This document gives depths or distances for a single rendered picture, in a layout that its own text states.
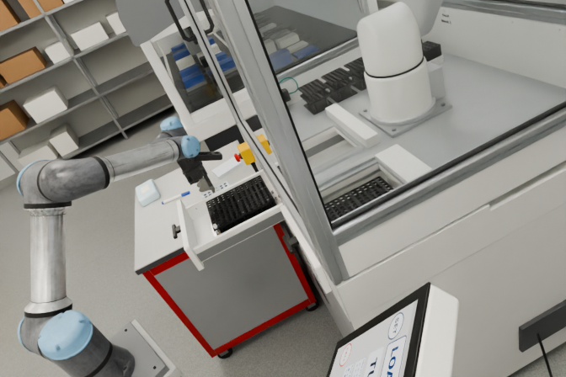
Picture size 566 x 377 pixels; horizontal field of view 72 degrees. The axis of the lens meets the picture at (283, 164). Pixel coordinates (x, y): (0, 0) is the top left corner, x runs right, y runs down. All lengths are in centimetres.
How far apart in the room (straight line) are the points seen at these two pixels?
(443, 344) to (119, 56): 512
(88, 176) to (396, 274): 82
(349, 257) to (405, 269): 18
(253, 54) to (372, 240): 49
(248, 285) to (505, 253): 104
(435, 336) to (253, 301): 138
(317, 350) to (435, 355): 146
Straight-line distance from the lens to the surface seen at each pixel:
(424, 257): 103
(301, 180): 73
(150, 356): 129
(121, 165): 120
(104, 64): 540
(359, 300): 100
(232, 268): 170
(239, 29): 61
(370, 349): 67
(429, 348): 55
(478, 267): 119
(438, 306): 58
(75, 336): 117
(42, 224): 125
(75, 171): 114
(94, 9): 533
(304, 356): 199
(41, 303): 129
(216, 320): 189
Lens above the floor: 167
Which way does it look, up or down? 32 degrees down
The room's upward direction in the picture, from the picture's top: 23 degrees counter-clockwise
